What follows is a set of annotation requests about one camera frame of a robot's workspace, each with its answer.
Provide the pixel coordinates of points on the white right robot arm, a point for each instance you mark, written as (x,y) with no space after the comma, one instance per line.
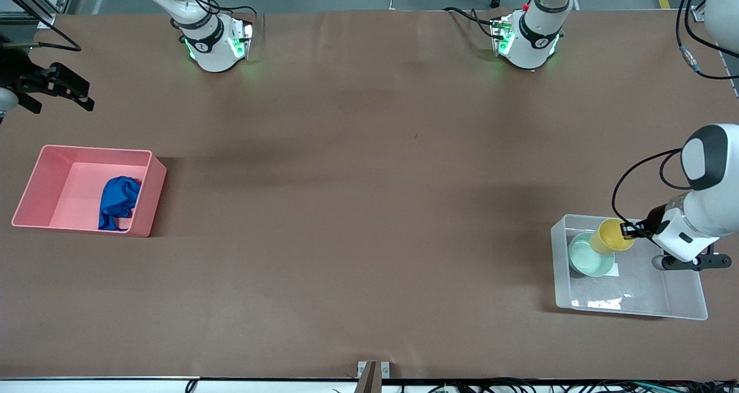
(211,49)

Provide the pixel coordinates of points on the aluminium frame profile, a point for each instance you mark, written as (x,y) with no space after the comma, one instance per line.
(49,18)

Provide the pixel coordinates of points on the brown table cover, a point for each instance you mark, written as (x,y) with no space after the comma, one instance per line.
(346,266)

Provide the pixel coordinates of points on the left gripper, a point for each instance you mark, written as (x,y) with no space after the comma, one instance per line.
(653,220)

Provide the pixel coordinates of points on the blue cloth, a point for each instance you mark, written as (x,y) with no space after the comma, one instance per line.
(118,199)

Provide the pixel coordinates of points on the pink plastic bin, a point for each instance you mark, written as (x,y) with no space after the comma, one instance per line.
(75,191)

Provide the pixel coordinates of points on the metal table clamp bracket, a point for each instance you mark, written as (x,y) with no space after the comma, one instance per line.
(372,375)

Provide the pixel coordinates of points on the clear plastic box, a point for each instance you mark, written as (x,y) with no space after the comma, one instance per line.
(635,302)

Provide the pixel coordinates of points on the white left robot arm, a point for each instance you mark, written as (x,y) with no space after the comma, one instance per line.
(713,202)

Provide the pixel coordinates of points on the yellow plastic cup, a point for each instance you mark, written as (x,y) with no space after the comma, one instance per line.
(606,237)

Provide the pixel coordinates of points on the mint green bowl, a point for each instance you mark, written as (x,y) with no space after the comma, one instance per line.
(586,263)

